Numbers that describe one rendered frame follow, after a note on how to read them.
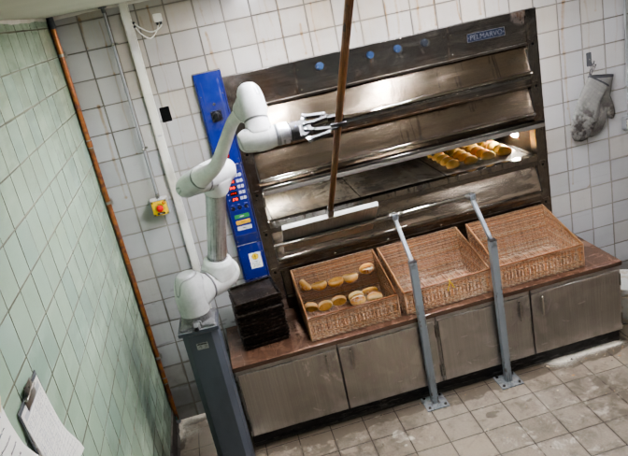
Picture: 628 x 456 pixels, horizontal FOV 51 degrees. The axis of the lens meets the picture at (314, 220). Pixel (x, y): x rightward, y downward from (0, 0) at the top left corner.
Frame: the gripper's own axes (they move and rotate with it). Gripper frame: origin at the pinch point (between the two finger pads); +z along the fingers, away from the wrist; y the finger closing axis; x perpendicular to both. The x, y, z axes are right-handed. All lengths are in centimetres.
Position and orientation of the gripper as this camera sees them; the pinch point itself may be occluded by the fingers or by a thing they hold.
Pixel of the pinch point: (337, 121)
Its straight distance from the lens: 274.7
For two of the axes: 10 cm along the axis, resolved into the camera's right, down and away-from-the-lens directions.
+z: 9.6, -2.4, 1.1
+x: 0.2, -3.8, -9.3
